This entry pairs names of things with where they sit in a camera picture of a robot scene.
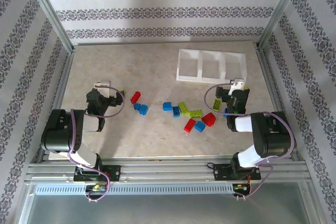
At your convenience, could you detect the grey metal sheet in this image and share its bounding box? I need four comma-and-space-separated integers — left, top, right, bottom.
15, 182, 320, 224

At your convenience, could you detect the left aluminium frame post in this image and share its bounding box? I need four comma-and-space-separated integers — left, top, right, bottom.
22, 0, 76, 53

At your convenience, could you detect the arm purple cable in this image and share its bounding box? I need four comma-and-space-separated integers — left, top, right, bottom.
204, 82, 296, 201
67, 84, 126, 204

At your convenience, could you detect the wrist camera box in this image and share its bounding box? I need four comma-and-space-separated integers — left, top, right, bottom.
227, 78, 247, 96
93, 80, 112, 98

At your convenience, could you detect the white three-compartment container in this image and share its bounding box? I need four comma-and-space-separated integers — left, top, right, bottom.
175, 48, 249, 83

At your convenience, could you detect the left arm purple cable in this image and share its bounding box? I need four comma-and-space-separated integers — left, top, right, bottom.
67, 84, 126, 204

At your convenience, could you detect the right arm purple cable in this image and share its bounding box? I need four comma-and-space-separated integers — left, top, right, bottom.
204, 82, 296, 201

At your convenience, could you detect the aluminium side rail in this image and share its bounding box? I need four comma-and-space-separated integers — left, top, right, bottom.
254, 42, 300, 162
36, 49, 76, 163

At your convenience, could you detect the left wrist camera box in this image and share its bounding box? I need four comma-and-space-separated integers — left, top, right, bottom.
93, 80, 112, 98

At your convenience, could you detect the left aluminium side rail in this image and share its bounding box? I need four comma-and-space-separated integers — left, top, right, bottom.
36, 49, 76, 163

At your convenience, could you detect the long red lego brick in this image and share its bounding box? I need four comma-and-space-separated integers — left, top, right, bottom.
183, 118, 197, 133

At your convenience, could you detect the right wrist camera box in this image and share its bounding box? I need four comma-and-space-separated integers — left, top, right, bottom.
227, 78, 247, 96

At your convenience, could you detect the right aluminium frame post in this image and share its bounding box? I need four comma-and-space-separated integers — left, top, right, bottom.
258, 0, 308, 49

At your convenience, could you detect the aluminium frame post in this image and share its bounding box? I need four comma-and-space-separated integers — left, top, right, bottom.
22, 0, 76, 53
258, 0, 308, 49

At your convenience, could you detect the right aluminium side rail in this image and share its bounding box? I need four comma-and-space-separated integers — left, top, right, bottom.
254, 42, 300, 162

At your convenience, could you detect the slotted grey cable duct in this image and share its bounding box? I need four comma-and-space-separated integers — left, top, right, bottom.
34, 183, 236, 196

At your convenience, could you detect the large red lego brick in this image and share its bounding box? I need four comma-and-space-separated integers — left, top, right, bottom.
201, 112, 217, 127

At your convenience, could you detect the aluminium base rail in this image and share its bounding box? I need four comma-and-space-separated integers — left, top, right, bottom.
25, 155, 308, 183

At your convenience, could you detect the left small circuit board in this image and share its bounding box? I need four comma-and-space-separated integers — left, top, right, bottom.
85, 184, 107, 193

